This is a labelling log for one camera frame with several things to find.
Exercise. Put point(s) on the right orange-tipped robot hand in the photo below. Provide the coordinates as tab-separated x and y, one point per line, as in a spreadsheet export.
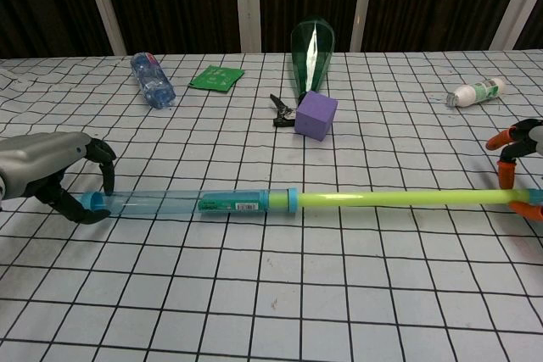
530	133

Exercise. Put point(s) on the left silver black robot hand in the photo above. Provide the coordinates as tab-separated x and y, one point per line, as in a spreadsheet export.
38	158

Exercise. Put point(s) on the blue yellow water pump toy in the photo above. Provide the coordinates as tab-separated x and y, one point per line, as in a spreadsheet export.
339	200

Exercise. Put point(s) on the blue plastic water bottle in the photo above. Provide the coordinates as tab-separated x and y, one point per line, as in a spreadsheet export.
150	80

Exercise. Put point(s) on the white bottle with green label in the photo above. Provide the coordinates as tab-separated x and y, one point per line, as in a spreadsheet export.
471	93

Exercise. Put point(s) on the green foil packet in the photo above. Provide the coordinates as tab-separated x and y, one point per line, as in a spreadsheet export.
216	78

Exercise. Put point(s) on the purple foam cube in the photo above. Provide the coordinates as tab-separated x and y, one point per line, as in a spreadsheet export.
316	118

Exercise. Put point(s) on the green transparent plastic bottle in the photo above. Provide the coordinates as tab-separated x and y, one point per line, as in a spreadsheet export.
303	61

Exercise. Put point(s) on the black binder clip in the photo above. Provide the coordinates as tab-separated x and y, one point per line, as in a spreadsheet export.
280	115

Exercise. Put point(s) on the black grid checkered tablecloth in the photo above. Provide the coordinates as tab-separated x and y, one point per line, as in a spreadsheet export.
271	294

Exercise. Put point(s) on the white frame post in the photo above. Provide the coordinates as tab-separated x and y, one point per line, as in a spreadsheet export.
104	1
364	1
515	1
248	1

